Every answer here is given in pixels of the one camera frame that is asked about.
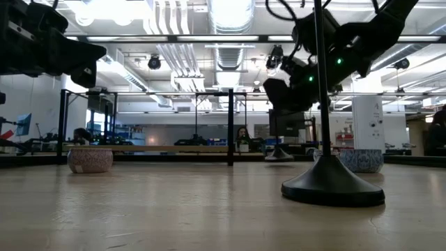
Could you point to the pink patterned candle tin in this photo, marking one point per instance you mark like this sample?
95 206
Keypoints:
90 161

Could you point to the black background robot arm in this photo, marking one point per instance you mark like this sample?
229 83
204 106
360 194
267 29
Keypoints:
191 141

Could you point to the black computer monitor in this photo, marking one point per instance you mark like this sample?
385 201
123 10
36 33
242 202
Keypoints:
291 123

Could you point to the white round pillar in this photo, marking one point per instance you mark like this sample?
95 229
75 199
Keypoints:
368 118

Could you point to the tall black candlestick holder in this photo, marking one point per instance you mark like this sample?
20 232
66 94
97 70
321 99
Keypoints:
331 184

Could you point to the blue background monitor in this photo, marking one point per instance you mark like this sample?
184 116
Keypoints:
23 125

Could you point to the black aluminium table frame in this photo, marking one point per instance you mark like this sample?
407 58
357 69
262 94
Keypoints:
62 122

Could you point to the raised wooden shelf board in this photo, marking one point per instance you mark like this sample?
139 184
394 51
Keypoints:
157 148

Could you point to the black crossbar with light strips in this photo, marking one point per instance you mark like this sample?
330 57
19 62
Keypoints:
170 38

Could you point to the black ceiling spotlight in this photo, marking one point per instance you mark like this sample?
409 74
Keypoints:
154 63
275 57
403 63

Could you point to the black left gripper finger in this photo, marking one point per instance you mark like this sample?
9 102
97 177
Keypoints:
76 49

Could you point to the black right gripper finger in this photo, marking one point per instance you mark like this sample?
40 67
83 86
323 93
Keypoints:
278 94

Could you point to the blue patterned candle tin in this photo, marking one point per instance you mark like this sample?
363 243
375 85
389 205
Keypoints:
362 161

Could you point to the medium black candlestick holder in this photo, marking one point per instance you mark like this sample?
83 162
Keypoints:
278 156

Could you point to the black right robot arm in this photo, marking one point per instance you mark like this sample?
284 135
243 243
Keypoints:
383 21

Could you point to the black upright divider post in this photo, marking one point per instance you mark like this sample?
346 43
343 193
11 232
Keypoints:
230 132

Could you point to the silver ventilation duct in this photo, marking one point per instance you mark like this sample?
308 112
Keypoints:
230 21

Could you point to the person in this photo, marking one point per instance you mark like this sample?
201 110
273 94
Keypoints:
243 137
435 136
82 136

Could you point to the grey patterned candle tin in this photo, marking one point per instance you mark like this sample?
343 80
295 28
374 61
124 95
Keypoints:
316 154

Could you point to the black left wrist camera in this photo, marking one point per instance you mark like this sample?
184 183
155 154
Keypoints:
48 17

